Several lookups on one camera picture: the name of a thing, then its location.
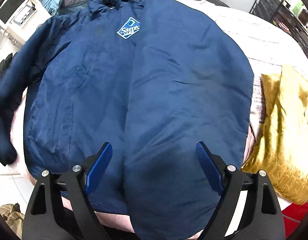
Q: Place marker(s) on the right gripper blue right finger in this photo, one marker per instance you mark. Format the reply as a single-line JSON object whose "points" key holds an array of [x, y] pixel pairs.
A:
{"points": [[261, 217]]}

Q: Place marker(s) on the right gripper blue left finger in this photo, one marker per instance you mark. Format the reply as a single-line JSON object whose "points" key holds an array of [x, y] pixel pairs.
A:
{"points": [[59, 207]]}

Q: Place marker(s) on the navy blue jacket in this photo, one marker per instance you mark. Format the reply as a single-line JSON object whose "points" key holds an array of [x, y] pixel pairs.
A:
{"points": [[151, 77]]}

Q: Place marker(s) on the red cloth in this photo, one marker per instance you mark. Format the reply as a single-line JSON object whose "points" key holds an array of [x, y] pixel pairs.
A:
{"points": [[293, 215]]}

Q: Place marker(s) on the olive khaki garment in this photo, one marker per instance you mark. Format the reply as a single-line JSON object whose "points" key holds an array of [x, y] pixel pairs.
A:
{"points": [[13, 217]]}

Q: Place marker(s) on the mustard yellow garment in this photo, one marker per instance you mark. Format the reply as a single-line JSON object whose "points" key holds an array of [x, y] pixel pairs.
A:
{"points": [[282, 148]]}

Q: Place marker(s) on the pink bed sheet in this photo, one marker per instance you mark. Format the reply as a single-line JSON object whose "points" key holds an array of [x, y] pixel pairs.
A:
{"points": [[267, 48]]}

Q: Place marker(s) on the white appliance with screen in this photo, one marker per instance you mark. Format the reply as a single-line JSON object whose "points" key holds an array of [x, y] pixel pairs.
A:
{"points": [[21, 18]]}

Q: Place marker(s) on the black metal rack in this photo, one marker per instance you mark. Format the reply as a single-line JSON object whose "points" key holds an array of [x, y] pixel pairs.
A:
{"points": [[279, 13]]}

